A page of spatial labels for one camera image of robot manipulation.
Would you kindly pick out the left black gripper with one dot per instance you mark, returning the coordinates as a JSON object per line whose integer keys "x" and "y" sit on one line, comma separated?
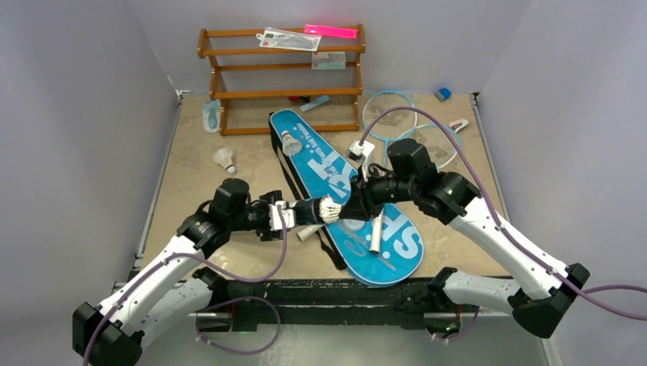
{"x": 265, "y": 233}

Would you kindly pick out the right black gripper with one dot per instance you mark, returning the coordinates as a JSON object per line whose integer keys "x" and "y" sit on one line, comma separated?
{"x": 364, "y": 196}

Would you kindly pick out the black shuttlecock tube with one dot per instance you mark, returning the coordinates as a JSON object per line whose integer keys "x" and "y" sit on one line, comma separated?
{"x": 307, "y": 212}

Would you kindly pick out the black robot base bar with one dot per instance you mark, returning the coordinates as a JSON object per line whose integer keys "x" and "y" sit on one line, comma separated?
{"x": 410, "y": 304}

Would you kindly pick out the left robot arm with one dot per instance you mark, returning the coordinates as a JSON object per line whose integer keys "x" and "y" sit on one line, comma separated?
{"x": 180, "y": 280}

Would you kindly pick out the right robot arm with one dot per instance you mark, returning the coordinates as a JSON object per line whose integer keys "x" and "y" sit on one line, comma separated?
{"x": 541, "y": 288}

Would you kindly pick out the far blue badminton racket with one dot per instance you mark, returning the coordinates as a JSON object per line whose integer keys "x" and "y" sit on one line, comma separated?
{"x": 383, "y": 125}

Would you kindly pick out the blue racket bag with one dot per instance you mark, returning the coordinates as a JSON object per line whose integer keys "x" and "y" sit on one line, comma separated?
{"x": 319, "y": 170}

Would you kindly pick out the red and black small object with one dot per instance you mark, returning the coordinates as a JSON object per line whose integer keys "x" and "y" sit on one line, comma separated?
{"x": 299, "y": 98}

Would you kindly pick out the pink and white clip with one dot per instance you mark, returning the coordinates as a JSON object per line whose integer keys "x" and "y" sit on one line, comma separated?
{"x": 458, "y": 125}

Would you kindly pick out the light blue packaged tool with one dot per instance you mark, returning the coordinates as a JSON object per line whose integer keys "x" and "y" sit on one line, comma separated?
{"x": 211, "y": 116}

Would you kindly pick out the wooden three-tier shelf rack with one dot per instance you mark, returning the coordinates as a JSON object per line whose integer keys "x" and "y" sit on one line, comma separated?
{"x": 218, "y": 89}

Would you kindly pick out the blue and grey eraser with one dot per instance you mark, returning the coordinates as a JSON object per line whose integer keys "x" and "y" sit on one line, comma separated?
{"x": 442, "y": 94}

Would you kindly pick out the small white box on shelf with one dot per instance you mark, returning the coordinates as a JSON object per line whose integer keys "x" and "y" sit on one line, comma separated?
{"x": 328, "y": 60}

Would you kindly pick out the pink fluorescent ruler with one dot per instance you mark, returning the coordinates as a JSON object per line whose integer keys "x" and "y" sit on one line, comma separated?
{"x": 329, "y": 31}

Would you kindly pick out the clear packaged item on shelf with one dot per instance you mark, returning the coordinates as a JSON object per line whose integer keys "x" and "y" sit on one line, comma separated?
{"x": 288, "y": 40}

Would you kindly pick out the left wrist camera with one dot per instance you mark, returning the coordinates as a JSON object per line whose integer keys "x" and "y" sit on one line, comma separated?
{"x": 281, "y": 216}

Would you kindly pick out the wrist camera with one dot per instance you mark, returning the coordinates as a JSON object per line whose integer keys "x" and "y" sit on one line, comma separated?
{"x": 281, "y": 216}
{"x": 362, "y": 152}

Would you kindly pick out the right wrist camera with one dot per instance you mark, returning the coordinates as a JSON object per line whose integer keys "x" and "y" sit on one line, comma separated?
{"x": 362, "y": 152}

